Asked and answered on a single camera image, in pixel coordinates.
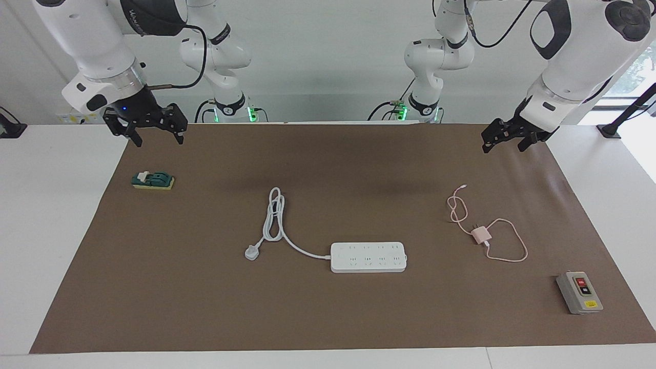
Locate black base cable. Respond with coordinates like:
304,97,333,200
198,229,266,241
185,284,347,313
367,77,417,122
194,99,218,124

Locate white power strip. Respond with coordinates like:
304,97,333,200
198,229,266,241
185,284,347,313
330,242,408,274

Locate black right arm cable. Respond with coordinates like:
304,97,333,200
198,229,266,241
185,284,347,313
149,24,209,91

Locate pink charging cable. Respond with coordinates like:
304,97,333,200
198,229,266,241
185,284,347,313
446,184,529,263

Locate pink charger adapter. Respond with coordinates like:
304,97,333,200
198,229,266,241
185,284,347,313
470,224,493,246

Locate black clamp mount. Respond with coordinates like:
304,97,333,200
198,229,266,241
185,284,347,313
0,106,28,139

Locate black clamp stand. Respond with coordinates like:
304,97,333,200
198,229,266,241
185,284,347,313
597,82,656,139

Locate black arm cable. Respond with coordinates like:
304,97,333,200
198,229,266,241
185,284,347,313
463,0,535,49
149,24,209,91

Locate white power cord with plug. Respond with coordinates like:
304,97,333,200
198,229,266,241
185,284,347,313
244,187,333,262

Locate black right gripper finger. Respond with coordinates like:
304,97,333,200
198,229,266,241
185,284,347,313
162,104,189,146
104,110,144,148

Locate brown table mat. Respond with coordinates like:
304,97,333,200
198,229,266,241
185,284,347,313
29,123,656,355

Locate grey on-off switch box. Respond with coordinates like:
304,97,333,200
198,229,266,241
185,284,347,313
556,271,604,315

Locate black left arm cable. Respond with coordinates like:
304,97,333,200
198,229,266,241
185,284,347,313
463,0,535,49

